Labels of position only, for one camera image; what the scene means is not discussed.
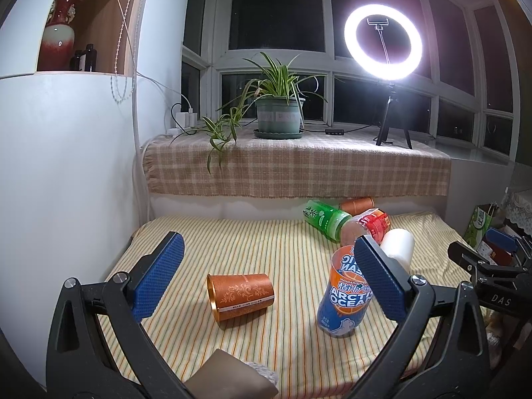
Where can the white power strip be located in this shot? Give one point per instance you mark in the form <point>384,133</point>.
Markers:
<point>172,133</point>

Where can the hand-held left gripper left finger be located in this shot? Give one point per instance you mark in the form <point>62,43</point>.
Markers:
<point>160,276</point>

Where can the green paper bag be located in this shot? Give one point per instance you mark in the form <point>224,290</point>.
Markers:
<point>478,226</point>

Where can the brown pouch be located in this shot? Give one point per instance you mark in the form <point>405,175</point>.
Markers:
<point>226,376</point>

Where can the red and white vase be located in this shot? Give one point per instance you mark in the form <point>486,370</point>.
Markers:
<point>60,41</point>

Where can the black tripod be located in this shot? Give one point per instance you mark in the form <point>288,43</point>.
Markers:
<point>388,110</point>

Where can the small dark glass bottle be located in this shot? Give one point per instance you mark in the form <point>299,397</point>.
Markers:
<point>76,61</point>

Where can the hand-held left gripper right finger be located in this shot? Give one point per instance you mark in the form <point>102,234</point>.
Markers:
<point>382,282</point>

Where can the grey knitted cloth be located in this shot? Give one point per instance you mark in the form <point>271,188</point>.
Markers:
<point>265,372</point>

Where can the blue orange Arctic Ocean cup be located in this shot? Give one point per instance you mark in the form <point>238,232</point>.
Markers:
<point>343,299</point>

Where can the white pipe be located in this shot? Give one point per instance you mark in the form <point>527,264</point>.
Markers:
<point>136,141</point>

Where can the green drink bottle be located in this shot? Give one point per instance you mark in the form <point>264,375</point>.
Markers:
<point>326,220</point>

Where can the potted spider plant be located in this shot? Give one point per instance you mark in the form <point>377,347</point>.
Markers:
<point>279,112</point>

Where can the white cup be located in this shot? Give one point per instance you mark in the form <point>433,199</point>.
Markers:
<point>400,244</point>

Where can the clear bottle with red label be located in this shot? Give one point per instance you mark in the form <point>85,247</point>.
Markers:
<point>374,224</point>

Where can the orange patterned cup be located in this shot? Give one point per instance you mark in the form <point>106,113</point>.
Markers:
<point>358,205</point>
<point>243,297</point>

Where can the striped bed sheet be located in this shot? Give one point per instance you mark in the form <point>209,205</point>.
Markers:
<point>282,249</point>

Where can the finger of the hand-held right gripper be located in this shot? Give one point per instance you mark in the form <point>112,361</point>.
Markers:
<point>467,257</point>
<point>503,237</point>

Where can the window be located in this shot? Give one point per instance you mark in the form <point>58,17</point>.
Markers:
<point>332,75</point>

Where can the green plant saucer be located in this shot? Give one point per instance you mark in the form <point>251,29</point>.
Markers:
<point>278,134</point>

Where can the plaid cloth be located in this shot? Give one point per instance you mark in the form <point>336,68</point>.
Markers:
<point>291,166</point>

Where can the white lace cloth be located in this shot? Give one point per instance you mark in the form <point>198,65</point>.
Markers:
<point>519,210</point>

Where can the white charger plug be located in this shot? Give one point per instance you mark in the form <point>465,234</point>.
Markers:
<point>181,119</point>
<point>192,117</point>

